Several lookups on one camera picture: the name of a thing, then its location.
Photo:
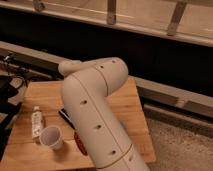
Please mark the white paper cup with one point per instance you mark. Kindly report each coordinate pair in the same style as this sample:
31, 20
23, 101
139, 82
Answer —
51, 137

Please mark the dark red oblong object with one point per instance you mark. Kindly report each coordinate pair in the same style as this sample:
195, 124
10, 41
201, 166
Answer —
80, 144

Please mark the white plastic bottle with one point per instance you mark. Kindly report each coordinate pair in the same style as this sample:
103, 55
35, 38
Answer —
37, 123

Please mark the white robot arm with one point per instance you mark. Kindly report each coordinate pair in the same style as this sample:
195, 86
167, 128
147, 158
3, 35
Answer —
84, 90

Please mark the black equipment with cables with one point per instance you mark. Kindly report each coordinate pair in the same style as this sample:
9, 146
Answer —
9, 87

